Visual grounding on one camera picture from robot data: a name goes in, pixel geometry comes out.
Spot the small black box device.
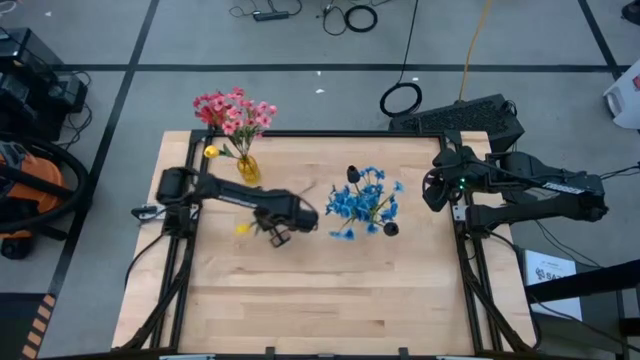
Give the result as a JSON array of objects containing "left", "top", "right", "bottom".
[{"left": 47, "top": 69, "right": 89, "bottom": 114}]

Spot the large coiled black cable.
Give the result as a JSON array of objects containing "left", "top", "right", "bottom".
[{"left": 378, "top": 0, "right": 424, "bottom": 119}]

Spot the black vacuum hose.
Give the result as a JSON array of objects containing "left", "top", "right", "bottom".
[{"left": 0, "top": 130, "right": 91, "bottom": 234}]

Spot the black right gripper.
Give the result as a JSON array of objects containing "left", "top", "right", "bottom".
[{"left": 423, "top": 145, "right": 494, "bottom": 214}]

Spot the orange vacuum cleaner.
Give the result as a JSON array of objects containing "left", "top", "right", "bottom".
[{"left": 0, "top": 139, "right": 66, "bottom": 261}]

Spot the small coiled black cable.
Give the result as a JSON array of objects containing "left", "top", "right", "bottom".
[{"left": 343, "top": 4, "right": 379, "bottom": 34}]

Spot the black metal bar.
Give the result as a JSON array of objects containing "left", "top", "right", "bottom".
[{"left": 524, "top": 259, "right": 640, "bottom": 304}]

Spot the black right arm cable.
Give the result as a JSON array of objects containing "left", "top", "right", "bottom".
[{"left": 599, "top": 162, "right": 640, "bottom": 182}]

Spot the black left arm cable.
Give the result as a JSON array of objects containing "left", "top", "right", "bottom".
[{"left": 123, "top": 229, "right": 169, "bottom": 291}]

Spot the black orange striped mat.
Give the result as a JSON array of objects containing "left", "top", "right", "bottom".
[{"left": 0, "top": 292, "right": 57, "bottom": 360}]

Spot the blue artificial flower bunch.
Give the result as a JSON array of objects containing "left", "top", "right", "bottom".
[
  {"left": 324, "top": 184, "right": 389, "bottom": 242},
  {"left": 349, "top": 166, "right": 406, "bottom": 224}
]

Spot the yellow artificial tulip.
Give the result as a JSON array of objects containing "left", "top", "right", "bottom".
[
  {"left": 234, "top": 182, "right": 317, "bottom": 237},
  {"left": 203, "top": 143, "right": 241, "bottom": 161}
]

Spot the black equipment case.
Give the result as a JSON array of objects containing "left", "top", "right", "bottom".
[{"left": 0, "top": 19, "right": 64, "bottom": 86}]

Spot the pink artificial flower bunch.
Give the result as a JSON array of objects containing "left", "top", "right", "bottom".
[{"left": 212, "top": 87, "right": 279, "bottom": 159}]

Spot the black power strip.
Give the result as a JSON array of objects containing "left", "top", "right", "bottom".
[{"left": 252, "top": 10, "right": 291, "bottom": 23}]

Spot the black perforated computer case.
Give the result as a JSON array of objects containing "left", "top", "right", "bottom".
[{"left": 388, "top": 93, "right": 526, "bottom": 162}]

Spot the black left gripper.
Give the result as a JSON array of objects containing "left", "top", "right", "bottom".
[{"left": 264, "top": 193, "right": 320, "bottom": 233}]

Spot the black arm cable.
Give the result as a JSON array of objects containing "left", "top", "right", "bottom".
[
  {"left": 123, "top": 229, "right": 169, "bottom": 291},
  {"left": 599, "top": 162, "right": 640, "bottom": 182}
]

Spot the yellow cable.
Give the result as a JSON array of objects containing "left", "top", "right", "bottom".
[{"left": 457, "top": 0, "right": 496, "bottom": 104}]

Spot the white printed sign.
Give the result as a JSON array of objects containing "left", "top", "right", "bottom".
[{"left": 522, "top": 248, "right": 585, "bottom": 322}]

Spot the white box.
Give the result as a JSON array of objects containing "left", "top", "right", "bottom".
[{"left": 602, "top": 59, "right": 640, "bottom": 132}]

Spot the black floor object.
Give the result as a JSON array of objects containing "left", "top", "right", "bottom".
[{"left": 621, "top": 0, "right": 640, "bottom": 26}]

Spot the black aluminium table frame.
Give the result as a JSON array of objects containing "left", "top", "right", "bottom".
[{"left": 117, "top": 112, "right": 539, "bottom": 360}]

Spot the amber glass vase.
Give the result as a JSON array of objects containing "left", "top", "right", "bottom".
[{"left": 236, "top": 154, "right": 262, "bottom": 186}]

